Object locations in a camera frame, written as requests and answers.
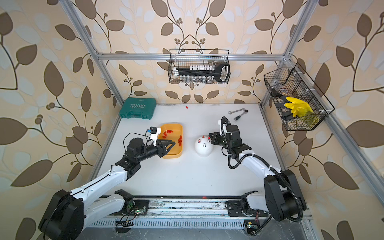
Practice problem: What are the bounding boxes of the black corrugated cable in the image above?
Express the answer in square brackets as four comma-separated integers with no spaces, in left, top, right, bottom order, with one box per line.
[220,116,304,223]

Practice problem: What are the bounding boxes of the black wire basket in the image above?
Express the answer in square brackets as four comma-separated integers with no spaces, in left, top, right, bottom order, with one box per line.
[264,63,335,131]
[168,48,231,84]

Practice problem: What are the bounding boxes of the silver combination wrench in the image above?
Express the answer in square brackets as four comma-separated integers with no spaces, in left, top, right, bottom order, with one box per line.
[228,108,245,115]

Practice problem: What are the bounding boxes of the black wire basket right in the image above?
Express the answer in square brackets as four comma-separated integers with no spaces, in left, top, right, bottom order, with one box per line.
[264,63,335,131]

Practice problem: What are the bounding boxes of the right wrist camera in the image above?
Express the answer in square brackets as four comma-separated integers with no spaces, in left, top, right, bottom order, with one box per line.
[219,117,231,136]

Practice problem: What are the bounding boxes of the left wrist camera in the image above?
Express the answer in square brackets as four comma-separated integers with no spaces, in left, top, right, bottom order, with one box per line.
[146,127,162,146]

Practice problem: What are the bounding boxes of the green plastic tool case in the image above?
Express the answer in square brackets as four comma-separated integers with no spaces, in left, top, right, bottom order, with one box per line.
[119,98,157,120]

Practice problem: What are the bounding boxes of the yellow rubber glove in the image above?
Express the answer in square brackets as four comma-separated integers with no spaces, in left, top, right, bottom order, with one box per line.
[288,97,314,118]

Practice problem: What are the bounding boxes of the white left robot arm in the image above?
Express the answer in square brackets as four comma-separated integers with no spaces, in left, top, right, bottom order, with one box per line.
[39,138,176,240]

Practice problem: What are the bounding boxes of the yellow plastic tray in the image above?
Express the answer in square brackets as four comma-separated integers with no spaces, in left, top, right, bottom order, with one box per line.
[158,123,183,159]

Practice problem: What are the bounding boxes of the black pliers in basket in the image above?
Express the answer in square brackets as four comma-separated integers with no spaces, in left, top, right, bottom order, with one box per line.
[272,88,294,121]

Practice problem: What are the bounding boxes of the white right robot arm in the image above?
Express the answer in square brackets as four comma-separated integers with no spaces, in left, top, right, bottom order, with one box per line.
[209,117,307,223]

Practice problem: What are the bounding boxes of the black wire basket back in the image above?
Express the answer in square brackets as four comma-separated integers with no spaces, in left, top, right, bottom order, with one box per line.
[168,48,231,84]

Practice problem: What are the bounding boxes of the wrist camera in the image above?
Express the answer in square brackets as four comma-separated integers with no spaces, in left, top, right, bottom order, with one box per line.
[219,117,231,136]
[146,127,162,146]

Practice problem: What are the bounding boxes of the green handled ratchet wrench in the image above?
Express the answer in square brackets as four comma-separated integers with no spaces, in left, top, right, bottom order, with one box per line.
[234,110,248,122]

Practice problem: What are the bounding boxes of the socket set holder rail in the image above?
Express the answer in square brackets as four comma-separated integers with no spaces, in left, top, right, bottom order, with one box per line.
[170,63,231,84]

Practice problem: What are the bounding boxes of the white dome with screws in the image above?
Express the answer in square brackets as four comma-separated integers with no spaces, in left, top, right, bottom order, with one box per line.
[195,135,213,158]

